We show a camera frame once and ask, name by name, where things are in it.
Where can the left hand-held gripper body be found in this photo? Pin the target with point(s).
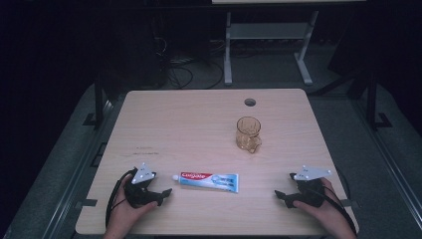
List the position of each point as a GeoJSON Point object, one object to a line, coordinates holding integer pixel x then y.
{"type": "Point", "coordinates": [142, 194]}

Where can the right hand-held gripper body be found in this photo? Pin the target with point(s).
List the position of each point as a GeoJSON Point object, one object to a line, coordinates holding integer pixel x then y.
{"type": "Point", "coordinates": [310, 194]}

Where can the person's right hand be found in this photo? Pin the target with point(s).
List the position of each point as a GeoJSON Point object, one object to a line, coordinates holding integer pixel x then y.
{"type": "Point", "coordinates": [326, 215]}

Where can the person's left hand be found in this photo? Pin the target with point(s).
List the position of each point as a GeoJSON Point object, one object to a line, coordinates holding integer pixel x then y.
{"type": "Point", "coordinates": [124, 215]}

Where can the toothpaste tube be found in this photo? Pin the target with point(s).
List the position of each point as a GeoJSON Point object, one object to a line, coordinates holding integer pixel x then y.
{"type": "Point", "coordinates": [209, 182]}

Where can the clear glass mug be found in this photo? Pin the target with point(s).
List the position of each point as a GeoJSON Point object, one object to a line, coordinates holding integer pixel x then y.
{"type": "Point", "coordinates": [248, 134]}

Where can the white metal stand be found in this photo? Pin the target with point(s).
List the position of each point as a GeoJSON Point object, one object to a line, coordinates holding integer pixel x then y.
{"type": "Point", "coordinates": [267, 31]}

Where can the aluminium frame rail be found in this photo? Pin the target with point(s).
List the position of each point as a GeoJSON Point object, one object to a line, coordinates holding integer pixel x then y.
{"type": "Point", "coordinates": [76, 172]}
{"type": "Point", "coordinates": [388, 166]}

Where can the black metal post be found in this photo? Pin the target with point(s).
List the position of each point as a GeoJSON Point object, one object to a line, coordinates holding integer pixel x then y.
{"type": "Point", "coordinates": [372, 99]}
{"type": "Point", "coordinates": [98, 99]}

